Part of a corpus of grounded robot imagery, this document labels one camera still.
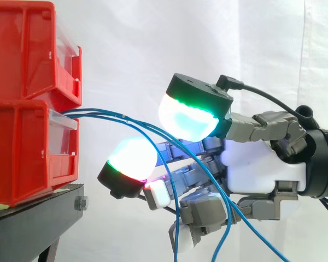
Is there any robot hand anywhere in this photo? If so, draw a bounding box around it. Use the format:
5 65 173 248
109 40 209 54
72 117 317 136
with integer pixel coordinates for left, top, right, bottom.
97 73 308 252

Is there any black stand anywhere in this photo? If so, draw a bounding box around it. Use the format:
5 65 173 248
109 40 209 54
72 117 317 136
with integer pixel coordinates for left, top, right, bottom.
0 183 89 262

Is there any red bin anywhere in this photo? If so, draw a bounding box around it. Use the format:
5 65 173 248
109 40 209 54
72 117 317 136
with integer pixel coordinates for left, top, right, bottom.
0 99 80 207
0 1 83 106

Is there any black coiled cable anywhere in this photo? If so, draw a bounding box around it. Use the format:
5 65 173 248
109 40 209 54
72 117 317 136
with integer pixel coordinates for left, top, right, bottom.
294 105 319 129

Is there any blue cable bundle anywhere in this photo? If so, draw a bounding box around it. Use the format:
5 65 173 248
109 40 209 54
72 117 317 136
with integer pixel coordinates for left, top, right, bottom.
62 108 292 262

